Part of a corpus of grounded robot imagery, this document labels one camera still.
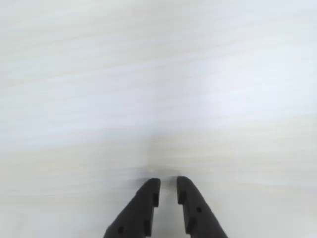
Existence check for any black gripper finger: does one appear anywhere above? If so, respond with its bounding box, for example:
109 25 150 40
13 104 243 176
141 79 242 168
103 178 161 238
176 176 229 238

